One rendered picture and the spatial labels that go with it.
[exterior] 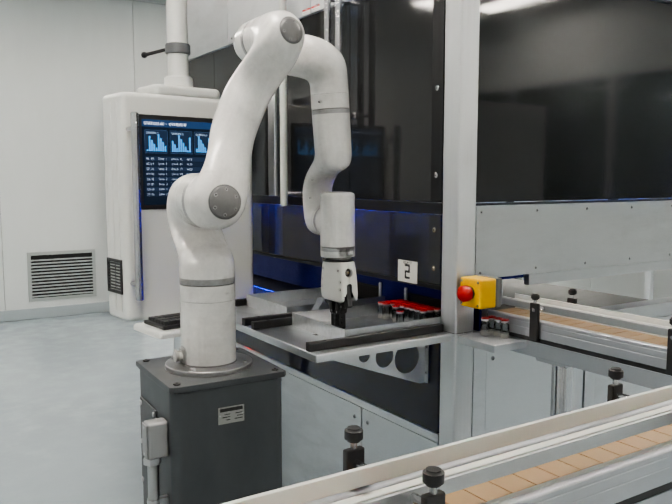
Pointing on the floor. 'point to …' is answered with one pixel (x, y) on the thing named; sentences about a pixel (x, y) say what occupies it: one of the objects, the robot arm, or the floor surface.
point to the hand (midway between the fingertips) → (338, 321)
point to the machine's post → (458, 213)
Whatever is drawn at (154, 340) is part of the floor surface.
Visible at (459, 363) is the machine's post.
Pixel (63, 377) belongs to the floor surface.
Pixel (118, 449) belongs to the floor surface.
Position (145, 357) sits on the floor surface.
